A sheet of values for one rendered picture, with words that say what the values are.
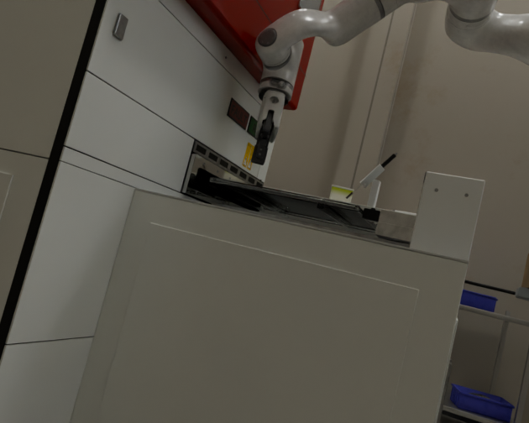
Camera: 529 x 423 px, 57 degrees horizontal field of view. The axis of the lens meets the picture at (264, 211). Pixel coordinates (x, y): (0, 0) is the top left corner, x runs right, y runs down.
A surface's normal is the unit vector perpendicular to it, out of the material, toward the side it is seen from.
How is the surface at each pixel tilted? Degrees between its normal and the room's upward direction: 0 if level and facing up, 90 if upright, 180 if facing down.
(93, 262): 90
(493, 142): 90
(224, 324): 90
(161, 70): 90
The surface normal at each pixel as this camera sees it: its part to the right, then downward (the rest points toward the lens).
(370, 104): -0.40, -0.18
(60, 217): 0.90, 0.19
